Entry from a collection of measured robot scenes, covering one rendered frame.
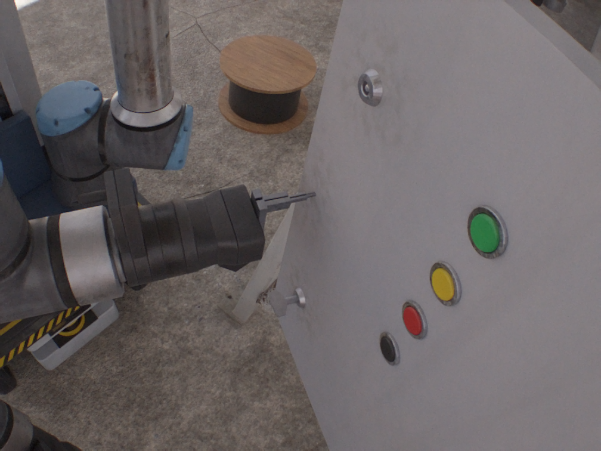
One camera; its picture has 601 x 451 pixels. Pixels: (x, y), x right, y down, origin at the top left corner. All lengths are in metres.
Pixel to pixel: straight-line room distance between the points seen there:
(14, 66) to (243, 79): 0.89
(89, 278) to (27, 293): 0.06
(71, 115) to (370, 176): 0.75
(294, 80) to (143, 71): 1.06
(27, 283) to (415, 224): 0.32
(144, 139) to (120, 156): 0.08
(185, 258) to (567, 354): 0.32
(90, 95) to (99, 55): 1.39
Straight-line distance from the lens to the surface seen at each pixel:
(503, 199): 0.26
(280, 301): 0.59
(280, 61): 1.96
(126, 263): 0.43
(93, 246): 0.42
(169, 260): 0.43
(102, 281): 0.43
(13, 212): 0.39
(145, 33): 0.84
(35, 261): 0.43
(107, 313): 1.36
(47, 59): 2.47
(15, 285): 0.43
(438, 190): 0.30
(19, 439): 0.73
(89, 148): 1.03
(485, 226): 0.26
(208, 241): 0.44
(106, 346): 1.46
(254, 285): 1.23
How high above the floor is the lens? 1.33
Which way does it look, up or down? 52 degrees down
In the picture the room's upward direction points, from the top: 13 degrees clockwise
